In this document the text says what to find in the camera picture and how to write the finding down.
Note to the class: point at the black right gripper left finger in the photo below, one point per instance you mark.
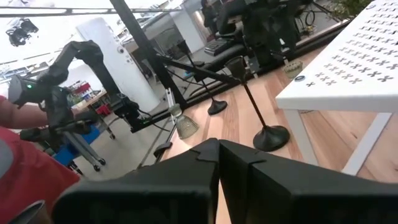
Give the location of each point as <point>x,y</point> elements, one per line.
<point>155,199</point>

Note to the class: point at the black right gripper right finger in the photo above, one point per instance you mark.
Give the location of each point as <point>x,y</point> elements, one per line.
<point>295,199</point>

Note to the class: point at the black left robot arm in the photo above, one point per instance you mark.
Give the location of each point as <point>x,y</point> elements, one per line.
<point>264,31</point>

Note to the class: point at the tall black candlestick holder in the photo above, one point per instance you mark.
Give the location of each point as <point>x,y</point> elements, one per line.
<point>270,138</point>

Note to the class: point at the blue wheeled cart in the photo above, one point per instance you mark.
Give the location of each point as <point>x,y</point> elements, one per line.
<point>66,155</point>

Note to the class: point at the medium black candlestick holder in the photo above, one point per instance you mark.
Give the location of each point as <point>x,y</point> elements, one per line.
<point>217,107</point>

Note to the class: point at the person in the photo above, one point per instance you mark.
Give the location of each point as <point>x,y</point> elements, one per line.
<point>28,174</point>

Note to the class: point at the white pillar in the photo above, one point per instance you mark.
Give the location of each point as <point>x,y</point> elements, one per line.
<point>124,71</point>

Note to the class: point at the white perforated metal shelf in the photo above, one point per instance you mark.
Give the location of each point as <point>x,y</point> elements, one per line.
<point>357,62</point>

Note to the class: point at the backlit black keyboard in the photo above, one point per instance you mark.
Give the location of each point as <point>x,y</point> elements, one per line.
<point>219,46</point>

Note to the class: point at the black studio light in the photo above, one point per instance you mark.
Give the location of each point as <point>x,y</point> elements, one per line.
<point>20,31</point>

